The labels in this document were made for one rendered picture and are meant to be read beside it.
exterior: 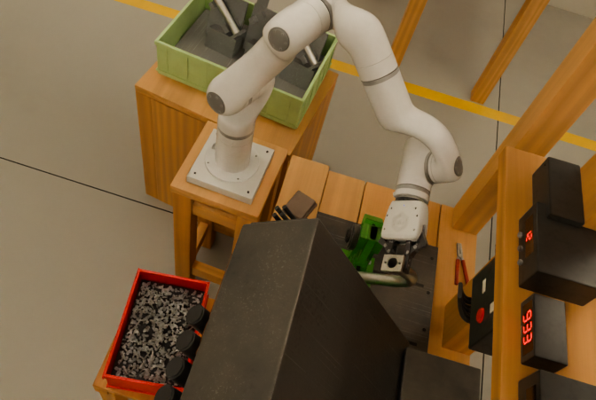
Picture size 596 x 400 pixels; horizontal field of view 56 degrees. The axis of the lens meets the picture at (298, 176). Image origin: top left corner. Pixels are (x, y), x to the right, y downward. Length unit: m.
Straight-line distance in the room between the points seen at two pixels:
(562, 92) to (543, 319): 0.65
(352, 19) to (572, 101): 0.62
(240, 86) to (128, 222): 1.44
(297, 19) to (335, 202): 0.81
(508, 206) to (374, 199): 0.79
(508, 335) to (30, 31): 3.27
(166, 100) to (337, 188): 0.77
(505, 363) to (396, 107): 0.58
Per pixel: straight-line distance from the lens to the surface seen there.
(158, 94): 2.27
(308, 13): 1.32
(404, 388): 1.33
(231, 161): 1.86
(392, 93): 1.28
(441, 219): 2.01
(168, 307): 1.69
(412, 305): 1.80
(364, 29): 1.25
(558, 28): 4.82
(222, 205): 1.89
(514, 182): 1.31
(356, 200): 1.94
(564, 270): 1.14
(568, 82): 1.52
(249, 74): 1.53
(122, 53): 3.59
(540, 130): 1.63
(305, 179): 1.92
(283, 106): 2.13
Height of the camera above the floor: 2.45
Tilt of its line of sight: 54 degrees down
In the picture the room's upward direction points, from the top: 16 degrees clockwise
